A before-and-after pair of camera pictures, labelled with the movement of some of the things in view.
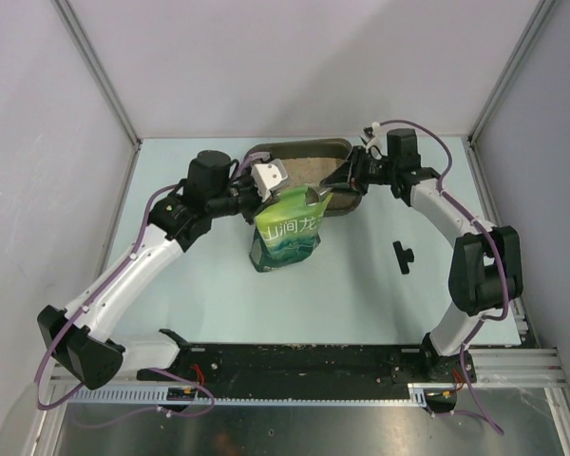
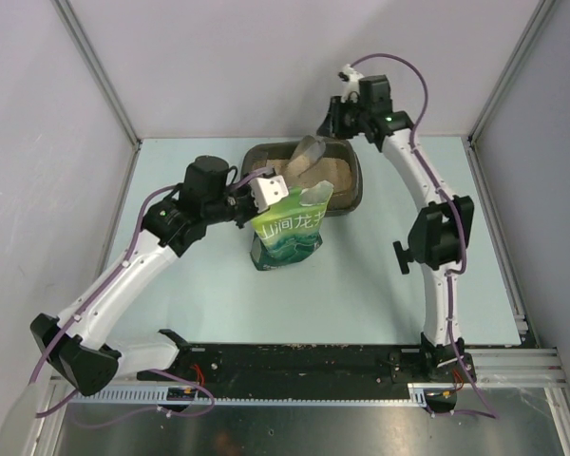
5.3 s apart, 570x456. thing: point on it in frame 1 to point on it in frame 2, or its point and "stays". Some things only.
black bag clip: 404,256 stays
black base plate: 312,365 stays
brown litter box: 307,162 stays
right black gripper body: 365,171 to 351,118
